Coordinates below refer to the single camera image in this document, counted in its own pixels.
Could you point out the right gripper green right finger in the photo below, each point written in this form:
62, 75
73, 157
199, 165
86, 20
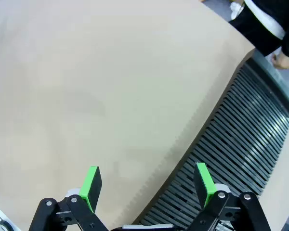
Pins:
208, 190

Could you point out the person left hand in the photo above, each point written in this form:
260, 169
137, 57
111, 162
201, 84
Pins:
283, 60

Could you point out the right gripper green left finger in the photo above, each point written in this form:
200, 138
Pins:
89, 192

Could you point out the person torso black jacket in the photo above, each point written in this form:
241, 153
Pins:
255, 26

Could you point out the black slotted PCB rack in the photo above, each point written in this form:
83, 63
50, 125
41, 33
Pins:
243, 132

